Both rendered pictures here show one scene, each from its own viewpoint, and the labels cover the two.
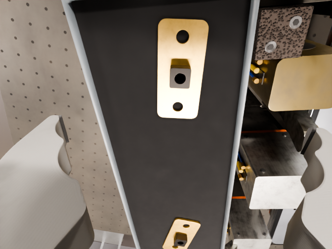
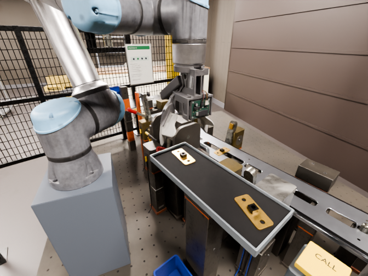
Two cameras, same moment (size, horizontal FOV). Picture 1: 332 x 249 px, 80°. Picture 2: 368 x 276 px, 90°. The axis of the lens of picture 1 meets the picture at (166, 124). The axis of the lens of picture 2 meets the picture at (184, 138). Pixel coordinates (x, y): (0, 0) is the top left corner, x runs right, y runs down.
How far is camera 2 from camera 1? 53 cm
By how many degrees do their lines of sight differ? 91
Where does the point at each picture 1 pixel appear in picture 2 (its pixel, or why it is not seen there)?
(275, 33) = not seen: hidden behind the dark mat
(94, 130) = not seen: outside the picture
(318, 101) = (236, 167)
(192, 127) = (197, 164)
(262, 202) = (277, 196)
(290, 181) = (266, 180)
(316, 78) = (227, 164)
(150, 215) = (221, 205)
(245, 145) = not seen: hidden behind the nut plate
